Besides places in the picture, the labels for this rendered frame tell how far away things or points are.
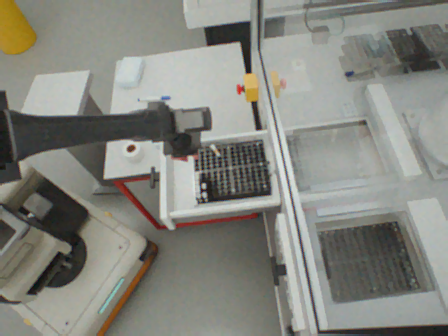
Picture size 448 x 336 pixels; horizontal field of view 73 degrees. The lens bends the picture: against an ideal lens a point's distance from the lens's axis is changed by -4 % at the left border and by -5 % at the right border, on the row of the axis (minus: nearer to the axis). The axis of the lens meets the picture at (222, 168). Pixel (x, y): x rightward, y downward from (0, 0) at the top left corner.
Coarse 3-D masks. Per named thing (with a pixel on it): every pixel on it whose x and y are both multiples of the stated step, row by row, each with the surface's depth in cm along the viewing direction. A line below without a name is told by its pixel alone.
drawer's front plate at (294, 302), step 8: (280, 216) 83; (280, 224) 82; (280, 232) 82; (280, 240) 84; (288, 240) 80; (288, 248) 79; (280, 256) 89; (288, 256) 78; (288, 264) 77; (288, 272) 76; (288, 280) 77; (288, 288) 79; (296, 288) 74; (288, 296) 81; (296, 296) 74; (296, 304) 73; (296, 312) 72; (296, 320) 71; (296, 328) 73; (304, 328) 70
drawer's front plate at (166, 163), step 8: (160, 144) 98; (160, 152) 97; (160, 160) 95; (168, 160) 99; (160, 168) 94; (168, 168) 97; (160, 176) 93; (168, 176) 96; (160, 184) 91; (168, 184) 94; (160, 192) 90; (168, 192) 93; (168, 200) 92; (168, 208) 90; (168, 216) 89; (168, 224) 91
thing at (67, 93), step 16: (48, 80) 142; (64, 80) 141; (80, 80) 140; (32, 96) 138; (48, 96) 137; (64, 96) 136; (80, 96) 135; (32, 112) 133; (48, 112) 132; (64, 112) 131; (80, 112) 133; (96, 112) 156; (96, 144) 156; (80, 160) 169; (96, 160) 169; (96, 176) 187; (96, 192) 197; (112, 192) 196
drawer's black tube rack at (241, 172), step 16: (224, 144) 99; (240, 144) 99; (256, 144) 98; (208, 160) 101; (224, 160) 96; (240, 160) 100; (256, 160) 95; (208, 176) 94; (224, 176) 94; (240, 176) 93; (256, 176) 93; (208, 192) 92; (224, 192) 92; (240, 192) 91; (256, 192) 91
